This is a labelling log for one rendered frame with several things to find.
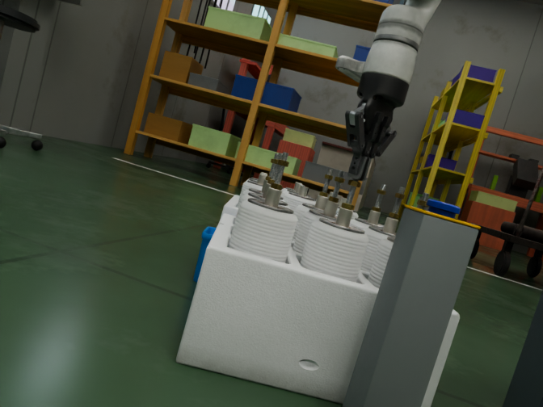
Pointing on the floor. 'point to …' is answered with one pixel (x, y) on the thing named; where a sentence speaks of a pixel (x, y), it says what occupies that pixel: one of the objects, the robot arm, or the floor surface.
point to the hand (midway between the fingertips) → (359, 167)
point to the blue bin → (203, 249)
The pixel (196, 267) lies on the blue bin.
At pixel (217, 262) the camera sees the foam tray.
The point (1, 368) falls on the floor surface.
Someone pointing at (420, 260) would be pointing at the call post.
